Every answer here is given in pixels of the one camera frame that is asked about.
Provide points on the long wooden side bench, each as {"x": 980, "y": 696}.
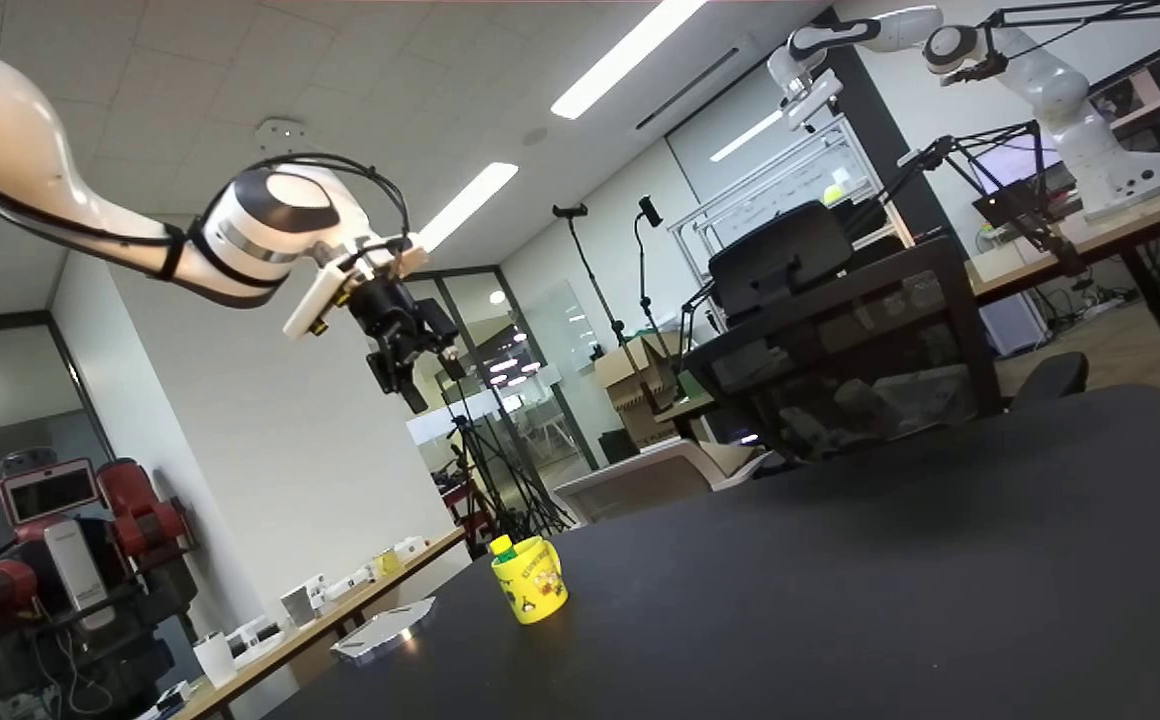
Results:
{"x": 326, "y": 622}

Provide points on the black office chair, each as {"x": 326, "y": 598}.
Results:
{"x": 780, "y": 255}

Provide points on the black camera tripod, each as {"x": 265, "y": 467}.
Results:
{"x": 507, "y": 467}

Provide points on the brown cardboard box stack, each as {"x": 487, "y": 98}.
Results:
{"x": 634, "y": 393}

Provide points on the red white screen kiosk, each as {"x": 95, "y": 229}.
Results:
{"x": 49, "y": 493}

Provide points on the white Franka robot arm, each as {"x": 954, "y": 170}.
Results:
{"x": 22, "y": 160}

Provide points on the long ceiling light panel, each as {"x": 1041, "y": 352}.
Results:
{"x": 466, "y": 204}
{"x": 624, "y": 56}

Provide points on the yellow printed mug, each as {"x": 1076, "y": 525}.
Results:
{"x": 532, "y": 587}

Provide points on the wooden desk with black legs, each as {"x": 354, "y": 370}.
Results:
{"x": 1085, "y": 240}

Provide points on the white robot arm on desk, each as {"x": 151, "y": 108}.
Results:
{"x": 1075, "y": 101}

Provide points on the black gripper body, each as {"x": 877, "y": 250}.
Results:
{"x": 401, "y": 323}

